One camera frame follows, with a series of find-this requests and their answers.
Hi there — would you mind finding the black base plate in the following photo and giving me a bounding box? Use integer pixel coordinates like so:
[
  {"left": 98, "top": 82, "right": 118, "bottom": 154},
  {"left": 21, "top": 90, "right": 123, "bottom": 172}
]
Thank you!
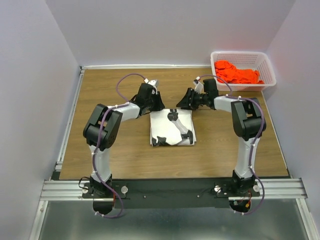
[{"left": 80, "top": 177, "right": 260, "bottom": 215}]

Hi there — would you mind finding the aluminium frame rail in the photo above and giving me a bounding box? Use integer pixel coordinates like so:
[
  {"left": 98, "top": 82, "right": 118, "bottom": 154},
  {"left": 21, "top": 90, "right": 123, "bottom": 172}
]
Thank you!
[{"left": 30, "top": 67, "right": 308, "bottom": 240}]

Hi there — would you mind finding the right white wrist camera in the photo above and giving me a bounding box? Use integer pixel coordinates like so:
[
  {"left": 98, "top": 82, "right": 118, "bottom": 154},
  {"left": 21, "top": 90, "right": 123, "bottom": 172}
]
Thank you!
[{"left": 193, "top": 76, "right": 204, "bottom": 94}]

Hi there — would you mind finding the orange t shirt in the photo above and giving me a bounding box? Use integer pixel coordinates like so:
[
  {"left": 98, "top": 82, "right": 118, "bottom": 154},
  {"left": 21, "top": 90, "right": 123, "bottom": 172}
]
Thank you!
[{"left": 214, "top": 60, "right": 264, "bottom": 85}]

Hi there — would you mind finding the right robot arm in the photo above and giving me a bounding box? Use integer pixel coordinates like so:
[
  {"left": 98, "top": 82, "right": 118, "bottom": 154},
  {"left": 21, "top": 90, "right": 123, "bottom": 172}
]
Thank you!
[{"left": 176, "top": 76, "right": 266, "bottom": 196}]

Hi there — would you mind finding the white plastic basket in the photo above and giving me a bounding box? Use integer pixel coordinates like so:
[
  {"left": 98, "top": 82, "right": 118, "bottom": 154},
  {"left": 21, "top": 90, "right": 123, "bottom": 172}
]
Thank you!
[{"left": 210, "top": 51, "right": 277, "bottom": 92}]

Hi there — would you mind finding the purple cable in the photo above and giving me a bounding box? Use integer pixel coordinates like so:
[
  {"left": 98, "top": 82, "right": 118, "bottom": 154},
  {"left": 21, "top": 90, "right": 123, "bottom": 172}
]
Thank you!
[
  {"left": 91, "top": 73, "right": 148, "bottom": 219},
  {"left": 197, "top": 74, "right": 266, "bottom": 216}
]

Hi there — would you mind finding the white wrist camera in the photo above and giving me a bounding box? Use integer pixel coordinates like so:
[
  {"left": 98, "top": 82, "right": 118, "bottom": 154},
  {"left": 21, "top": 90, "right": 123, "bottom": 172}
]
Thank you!
[
  {"left": 193, "top": 76, "right": 204, "bottom": 94},
  {"left": 143, "top": 78, "right": 159, "bottom": 95}
]

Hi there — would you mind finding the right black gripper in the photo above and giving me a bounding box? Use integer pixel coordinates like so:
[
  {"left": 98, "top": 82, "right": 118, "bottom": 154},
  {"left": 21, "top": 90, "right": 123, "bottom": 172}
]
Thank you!
[{"left": 175, "top": 87, "right": 208, "bottom": 111}]

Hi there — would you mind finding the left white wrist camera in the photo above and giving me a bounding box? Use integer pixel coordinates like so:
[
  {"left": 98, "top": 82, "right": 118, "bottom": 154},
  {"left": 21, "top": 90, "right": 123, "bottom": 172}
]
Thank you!
[{"left": 143, "top": 78, "right": 159, "bottom": 95}]

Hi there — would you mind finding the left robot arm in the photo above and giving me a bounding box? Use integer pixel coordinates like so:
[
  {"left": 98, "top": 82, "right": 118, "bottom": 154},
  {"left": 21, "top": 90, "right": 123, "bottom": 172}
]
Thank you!
[{"left": 83, "top": 79, "right": 165, "bottom": 198}]

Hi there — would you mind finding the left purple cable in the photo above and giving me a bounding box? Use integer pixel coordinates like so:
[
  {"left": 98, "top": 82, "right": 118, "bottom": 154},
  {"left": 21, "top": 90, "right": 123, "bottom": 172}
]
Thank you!
[{"left": 91, "top": 73, "right": 148, "bottom": 219}]

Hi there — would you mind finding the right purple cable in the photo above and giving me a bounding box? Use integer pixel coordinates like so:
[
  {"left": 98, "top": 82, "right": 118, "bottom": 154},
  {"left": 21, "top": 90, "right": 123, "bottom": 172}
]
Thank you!
[{"left": 197, "top": 74, "right": 266, "bottom": 216}]

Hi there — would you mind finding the white t shirt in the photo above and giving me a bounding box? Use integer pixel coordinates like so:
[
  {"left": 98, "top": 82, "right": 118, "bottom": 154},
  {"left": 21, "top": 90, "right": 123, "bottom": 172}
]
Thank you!
[{"left": 150, "top": 108, "right": 197, "bottom": 147}]

